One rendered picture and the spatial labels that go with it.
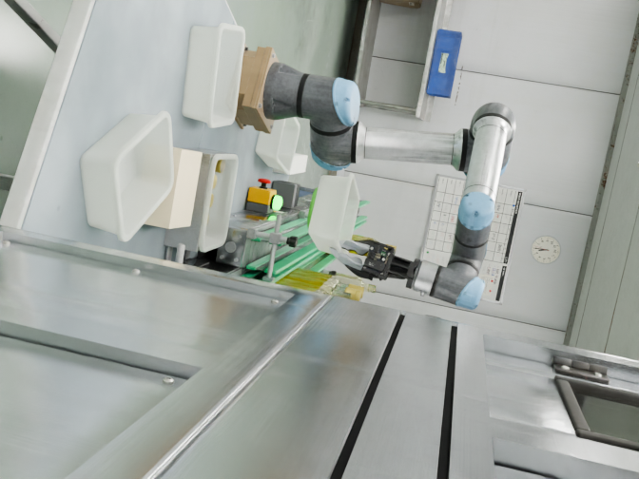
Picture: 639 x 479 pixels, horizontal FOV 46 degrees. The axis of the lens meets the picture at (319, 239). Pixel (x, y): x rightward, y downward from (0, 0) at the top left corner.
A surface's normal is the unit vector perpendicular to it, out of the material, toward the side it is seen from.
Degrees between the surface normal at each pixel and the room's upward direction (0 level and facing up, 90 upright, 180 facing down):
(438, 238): 90
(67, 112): 0
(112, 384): 90
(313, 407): 90
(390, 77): 90
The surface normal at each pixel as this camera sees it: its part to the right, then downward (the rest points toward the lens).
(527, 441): 0.17, -0.98
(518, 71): -0.19, 0.11
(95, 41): 0.97, 0.19
